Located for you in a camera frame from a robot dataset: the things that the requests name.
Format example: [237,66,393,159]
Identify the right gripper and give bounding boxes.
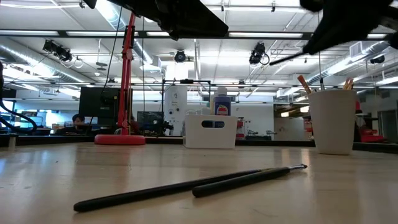
[300,0,398,55]

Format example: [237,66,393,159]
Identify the large blue paint bottle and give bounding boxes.
[213,86,233,129]

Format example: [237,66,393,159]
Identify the black ceiling spotlight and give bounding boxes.
[174,49,187,63]
[248,42,270,66]
[42,39,74,63]

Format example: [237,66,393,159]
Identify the beige cup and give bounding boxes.
[307,89,358,156]

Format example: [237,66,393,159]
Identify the red storage rack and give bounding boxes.
[354,99,388,144]

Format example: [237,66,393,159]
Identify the white plastic bin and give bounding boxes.
[182,114,239,150]

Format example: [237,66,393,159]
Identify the white machine cabinet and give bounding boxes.
[164,85,188,137]

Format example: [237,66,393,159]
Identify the small black monitor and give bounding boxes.
[136,111,165,131]

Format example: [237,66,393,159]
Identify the red desk lamp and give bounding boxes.
[94,11,146,146]

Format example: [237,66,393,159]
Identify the large black monitor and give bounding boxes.
[78,86,133,128]

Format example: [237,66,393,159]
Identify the person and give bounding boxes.
[63,113,91,136]

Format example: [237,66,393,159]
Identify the silver ventilation duct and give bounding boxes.
[0,37,94,83]
[307,40,391,85]

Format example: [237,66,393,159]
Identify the thick black cable loop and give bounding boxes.
[0,60,39,135]

